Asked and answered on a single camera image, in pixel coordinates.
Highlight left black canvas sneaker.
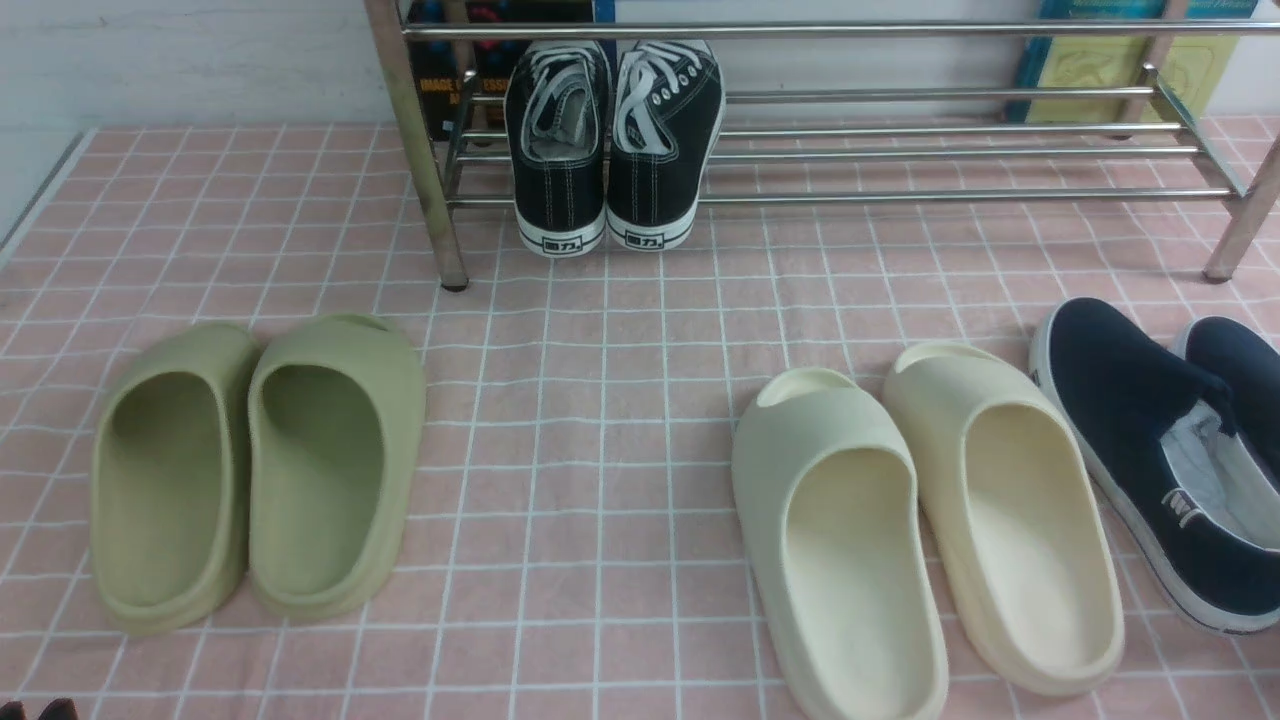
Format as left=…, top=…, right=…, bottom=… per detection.
left=504, top=40, right=612, bottom=259

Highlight right black canvas sneaker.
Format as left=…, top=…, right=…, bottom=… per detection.
left=605, top=38, right=726, bottom=252

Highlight black canvas sneaker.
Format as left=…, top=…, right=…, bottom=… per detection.
left=605, top=38, right=726, bottom=252
left=504, top=40, right=612, bottom=259

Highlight left navy slip-on shoe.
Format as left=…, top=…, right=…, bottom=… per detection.
left=1029, top=299, right=1279, bottom=635

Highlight cream foam slide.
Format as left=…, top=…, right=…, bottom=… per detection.
left=730, top=366, right=948, bottom=719
left=883, top=342, right=1125, bottom=696

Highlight left green foam slide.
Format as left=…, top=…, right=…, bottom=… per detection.
left=90, top=322, right=260, bottom=635

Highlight right cream foam slide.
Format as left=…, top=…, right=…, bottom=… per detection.
left=883, top=342, right=1125, bottom=696

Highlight right green foam slide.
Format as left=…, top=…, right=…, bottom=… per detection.
left=247, top=314, right=428, bottom=623

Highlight navy slip-on shoe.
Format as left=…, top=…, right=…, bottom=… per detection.
left=1172, top=316, right=1279, bottom=488
left=1029, top=299, right=1279, bottom=635

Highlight silver metal shoe rack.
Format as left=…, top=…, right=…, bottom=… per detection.
left=365, top=1, right=1277, bottom=293

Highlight dark printed box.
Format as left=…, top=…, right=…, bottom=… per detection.
left=404, top=1, right=616, bottom=142

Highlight teal yellow box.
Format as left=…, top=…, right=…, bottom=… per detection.
left=1004, top=1, right=1239, bottom=124

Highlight green foam slide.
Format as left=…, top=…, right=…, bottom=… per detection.
left=247, top=314, right=428, bottom=623
left=90, top=322, right=260, bottom=635

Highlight left cream foam slide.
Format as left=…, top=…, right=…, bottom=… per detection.
left=730, top=366, right=948, bottom=719

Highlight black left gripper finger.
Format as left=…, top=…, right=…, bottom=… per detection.
left=1, top=702, right=27, bottom=720

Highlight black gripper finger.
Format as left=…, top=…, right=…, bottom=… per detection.
left=38, top=698, right=79, bottom=720

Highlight right navy slip-on shoe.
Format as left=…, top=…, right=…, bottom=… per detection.
left=1172, top=316, right=1279, bottom=488

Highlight pink checkered cloth mat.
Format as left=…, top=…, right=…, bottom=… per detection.
left=1, top=126, right=1277, bottom=719

